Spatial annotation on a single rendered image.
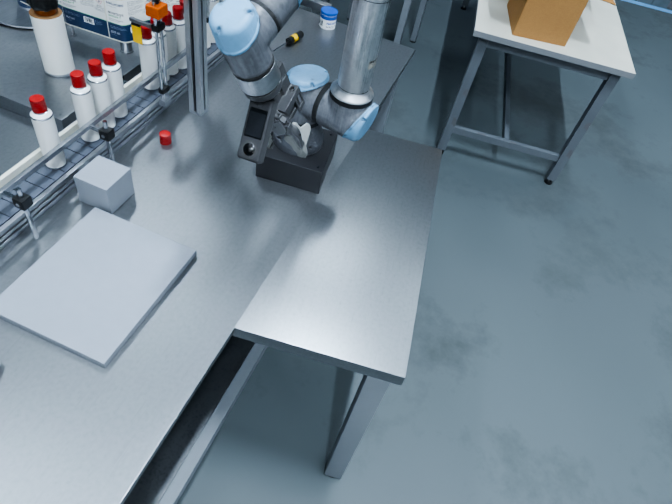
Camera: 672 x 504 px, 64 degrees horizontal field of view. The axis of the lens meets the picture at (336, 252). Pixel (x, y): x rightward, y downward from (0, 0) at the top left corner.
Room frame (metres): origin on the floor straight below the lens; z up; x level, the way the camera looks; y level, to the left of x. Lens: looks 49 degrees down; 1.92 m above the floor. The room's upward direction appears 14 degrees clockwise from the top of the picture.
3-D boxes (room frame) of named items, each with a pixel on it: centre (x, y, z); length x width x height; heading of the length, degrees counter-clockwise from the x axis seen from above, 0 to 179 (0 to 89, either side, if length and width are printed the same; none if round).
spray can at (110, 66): (1.24, 0.73, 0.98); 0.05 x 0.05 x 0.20
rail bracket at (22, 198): (0.77, 0.75, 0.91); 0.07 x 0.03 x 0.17; 79
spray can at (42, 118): (0.98, 0.78, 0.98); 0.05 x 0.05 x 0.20
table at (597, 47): (3.69, -0.84, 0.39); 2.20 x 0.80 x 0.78; 177
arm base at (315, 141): (1.28, 0.19, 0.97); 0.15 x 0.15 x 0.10
